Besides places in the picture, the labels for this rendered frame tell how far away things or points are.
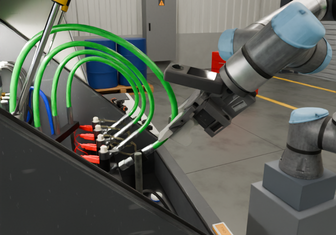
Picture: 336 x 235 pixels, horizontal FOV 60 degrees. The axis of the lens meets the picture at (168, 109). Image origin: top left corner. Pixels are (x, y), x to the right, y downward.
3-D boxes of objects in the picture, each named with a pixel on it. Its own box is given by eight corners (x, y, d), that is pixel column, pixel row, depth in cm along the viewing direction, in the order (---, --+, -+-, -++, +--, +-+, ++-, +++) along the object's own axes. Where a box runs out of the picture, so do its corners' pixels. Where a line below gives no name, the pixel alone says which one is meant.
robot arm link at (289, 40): (336, 40, 46) (318, 27, 40) (280, 82, 53) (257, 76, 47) (308, 6, 50) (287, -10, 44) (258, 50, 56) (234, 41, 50)
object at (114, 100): (132, 114, 142) (132, 103, 141) (110, 116, 139) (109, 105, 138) (124, 102, 163) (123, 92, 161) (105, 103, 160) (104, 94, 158)
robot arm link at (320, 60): (284, 35, 64) (260, 23, 56) (340, 38, 56) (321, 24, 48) (275, 71, 65) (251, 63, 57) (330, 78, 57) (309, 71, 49)
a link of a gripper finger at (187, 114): (172, 135, 57) (204, 105, 54) (167, 130, 57) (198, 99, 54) (175, 126, 61) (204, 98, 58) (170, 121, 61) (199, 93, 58)
